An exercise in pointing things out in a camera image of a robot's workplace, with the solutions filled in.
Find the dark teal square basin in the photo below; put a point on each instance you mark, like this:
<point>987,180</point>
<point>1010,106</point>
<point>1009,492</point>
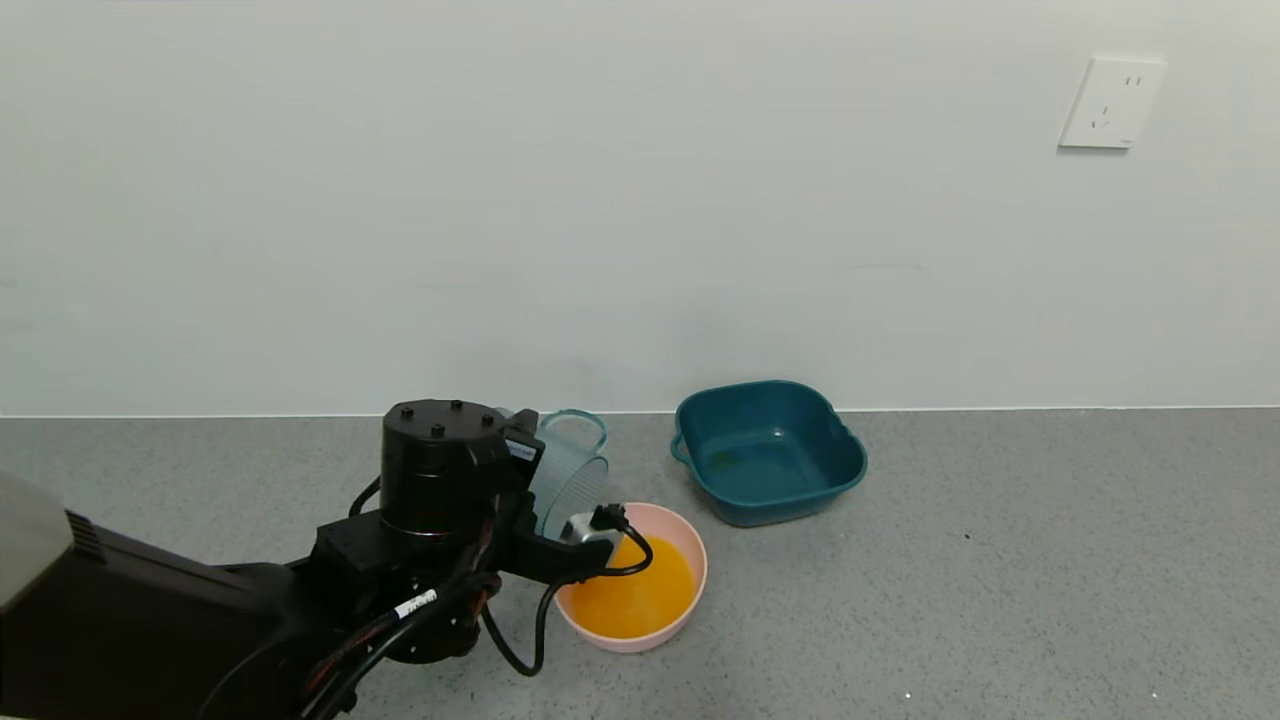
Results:
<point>770,460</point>

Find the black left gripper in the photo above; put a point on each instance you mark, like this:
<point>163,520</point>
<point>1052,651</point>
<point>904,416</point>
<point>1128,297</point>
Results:
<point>522,441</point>

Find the translucent teal ribbed cup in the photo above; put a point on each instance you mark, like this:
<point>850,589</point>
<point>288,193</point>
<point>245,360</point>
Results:
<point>575,480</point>

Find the orange juice liquid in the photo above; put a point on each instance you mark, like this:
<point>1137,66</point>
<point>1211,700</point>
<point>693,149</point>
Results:
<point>640,600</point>

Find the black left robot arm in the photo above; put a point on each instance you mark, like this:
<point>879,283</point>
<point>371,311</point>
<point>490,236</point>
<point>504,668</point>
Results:
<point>150,620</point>

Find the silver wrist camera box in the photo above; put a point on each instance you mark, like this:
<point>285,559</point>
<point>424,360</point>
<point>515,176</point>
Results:
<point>580,528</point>

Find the pink round bowl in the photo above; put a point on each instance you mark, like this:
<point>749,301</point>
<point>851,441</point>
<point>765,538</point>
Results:
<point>672,527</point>

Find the white wall power socket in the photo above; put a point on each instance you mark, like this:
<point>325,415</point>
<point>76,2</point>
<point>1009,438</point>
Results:
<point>1112,103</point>

